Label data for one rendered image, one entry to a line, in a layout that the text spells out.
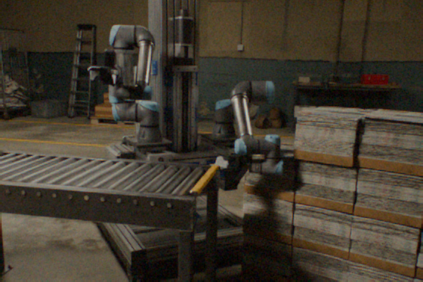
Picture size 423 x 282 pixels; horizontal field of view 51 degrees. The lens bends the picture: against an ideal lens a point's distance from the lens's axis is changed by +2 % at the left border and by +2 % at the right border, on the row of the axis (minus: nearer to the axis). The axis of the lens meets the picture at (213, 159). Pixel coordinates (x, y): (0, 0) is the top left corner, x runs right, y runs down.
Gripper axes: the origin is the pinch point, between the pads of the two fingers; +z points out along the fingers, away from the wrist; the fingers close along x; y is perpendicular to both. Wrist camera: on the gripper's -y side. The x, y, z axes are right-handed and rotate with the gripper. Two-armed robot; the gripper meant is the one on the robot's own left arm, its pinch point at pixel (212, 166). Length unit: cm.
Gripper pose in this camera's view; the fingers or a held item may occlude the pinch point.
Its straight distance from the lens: 222.9
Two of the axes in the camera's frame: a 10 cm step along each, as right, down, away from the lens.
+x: -2.0, 2.1, -9.6
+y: 0.2, -9.8, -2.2
